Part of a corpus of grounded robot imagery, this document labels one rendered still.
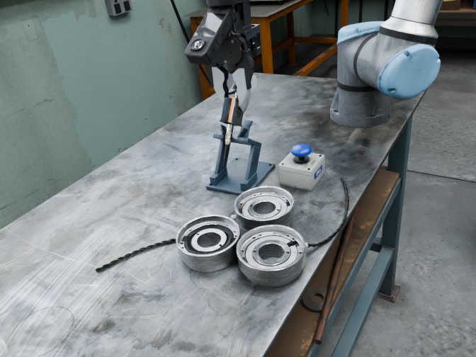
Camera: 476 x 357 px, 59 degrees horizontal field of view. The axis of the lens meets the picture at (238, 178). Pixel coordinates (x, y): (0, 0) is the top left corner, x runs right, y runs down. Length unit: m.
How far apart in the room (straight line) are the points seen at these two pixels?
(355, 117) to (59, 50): 1.68
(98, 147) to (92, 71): 0.43
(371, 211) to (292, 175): 0.42
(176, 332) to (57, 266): 0.27
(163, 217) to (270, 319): 0.32
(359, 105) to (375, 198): 0.31
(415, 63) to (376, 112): 0.21
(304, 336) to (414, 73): 0.57
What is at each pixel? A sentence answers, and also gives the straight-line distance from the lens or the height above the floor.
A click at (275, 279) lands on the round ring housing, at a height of 0.82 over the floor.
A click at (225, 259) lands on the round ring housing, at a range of 0.66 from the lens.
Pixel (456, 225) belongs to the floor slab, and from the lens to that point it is 2.13.
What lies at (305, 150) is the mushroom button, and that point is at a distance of 0.83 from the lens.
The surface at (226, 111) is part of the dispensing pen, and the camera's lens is 0.82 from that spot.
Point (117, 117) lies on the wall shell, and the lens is 2.65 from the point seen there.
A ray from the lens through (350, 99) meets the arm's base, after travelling 1.08.
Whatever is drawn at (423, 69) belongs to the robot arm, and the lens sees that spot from 0.94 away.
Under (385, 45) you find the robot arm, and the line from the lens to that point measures 0.94.
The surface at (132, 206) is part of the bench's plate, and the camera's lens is 0.88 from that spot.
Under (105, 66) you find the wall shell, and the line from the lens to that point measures 2.56.
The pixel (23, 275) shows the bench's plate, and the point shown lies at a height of 0.80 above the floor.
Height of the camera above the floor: 1.27
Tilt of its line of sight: 31 degrees down
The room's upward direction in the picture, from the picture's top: 8 degrees counter-clockwise
